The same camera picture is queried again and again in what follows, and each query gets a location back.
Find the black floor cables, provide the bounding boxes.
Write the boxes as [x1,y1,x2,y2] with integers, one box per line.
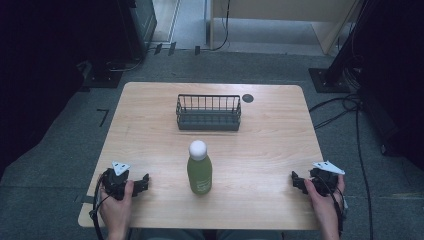
[308,53,375,240]

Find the person's right hand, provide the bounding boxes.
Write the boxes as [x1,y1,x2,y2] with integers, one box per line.
[303,174,346,229]

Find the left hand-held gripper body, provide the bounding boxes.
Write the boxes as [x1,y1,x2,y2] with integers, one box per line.
[100,160,136,201]

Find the black wire basket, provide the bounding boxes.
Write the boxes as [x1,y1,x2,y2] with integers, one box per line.
[175,93,243,132]

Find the thin black hanging cable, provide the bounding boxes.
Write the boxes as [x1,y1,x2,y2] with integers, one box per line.
[211,0,232,52]

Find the green bottle with white cap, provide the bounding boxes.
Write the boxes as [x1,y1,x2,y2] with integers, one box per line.
[186,139,214,196]

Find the black stand base plate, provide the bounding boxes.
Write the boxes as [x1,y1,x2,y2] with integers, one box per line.
[77,59,124,93]

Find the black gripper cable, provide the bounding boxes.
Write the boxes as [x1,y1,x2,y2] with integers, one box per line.
[313,173,346,238]
[89,173,111,240]

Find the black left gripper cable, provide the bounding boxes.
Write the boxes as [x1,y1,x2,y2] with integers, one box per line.
[89,173,111,240]

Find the person's left hand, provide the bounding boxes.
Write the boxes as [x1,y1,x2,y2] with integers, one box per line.
[98,173,135,233]

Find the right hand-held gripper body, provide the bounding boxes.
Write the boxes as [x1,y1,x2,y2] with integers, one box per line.
[308,160,346,197]

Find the black cabinet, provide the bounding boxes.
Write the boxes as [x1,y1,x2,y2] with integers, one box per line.
[114,0,158,63]

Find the black metal stand with base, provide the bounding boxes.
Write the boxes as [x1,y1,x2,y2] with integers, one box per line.
[307,0,378,94]

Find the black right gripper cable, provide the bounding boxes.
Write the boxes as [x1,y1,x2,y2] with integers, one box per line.
[313,173,346,238]

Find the light wooden furniture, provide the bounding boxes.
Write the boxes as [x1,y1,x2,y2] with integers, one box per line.
[208,0,365,56]

